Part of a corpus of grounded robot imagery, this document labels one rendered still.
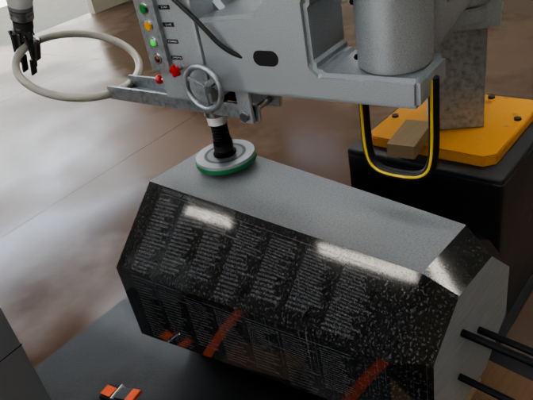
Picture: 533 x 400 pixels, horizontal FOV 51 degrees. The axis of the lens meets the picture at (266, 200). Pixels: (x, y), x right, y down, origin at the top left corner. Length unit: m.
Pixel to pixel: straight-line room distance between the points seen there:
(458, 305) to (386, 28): 0.69
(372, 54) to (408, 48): 0.09
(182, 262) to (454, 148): 1.01
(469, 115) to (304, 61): 0.84
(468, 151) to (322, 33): 0.74
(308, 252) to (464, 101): 0.88
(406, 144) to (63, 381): 1.71
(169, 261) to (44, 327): 1.19
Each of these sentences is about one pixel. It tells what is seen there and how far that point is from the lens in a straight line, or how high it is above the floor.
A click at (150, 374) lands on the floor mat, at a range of 2.49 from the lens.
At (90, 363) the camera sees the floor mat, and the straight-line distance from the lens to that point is 2.66.
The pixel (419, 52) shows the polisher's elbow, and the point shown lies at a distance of 1.45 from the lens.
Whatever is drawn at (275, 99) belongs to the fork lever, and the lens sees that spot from 1.84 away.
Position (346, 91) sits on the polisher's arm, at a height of 1.20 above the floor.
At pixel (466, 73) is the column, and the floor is 0.99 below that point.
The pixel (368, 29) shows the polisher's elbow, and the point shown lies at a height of 1.36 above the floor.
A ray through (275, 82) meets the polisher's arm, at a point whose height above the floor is 1.21.
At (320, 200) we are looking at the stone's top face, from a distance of 1.75.
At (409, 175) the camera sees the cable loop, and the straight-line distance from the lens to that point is 1.65.
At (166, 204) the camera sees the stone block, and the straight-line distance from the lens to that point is 1.99.
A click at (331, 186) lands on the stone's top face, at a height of 0.82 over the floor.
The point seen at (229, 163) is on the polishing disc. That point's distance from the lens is 1.93.
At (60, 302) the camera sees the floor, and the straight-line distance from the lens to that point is 3.09.
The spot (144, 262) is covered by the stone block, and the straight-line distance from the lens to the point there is 2.01.
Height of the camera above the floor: 1.76
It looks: 32 degrees down
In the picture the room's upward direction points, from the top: 11 degrees counter-clockwise
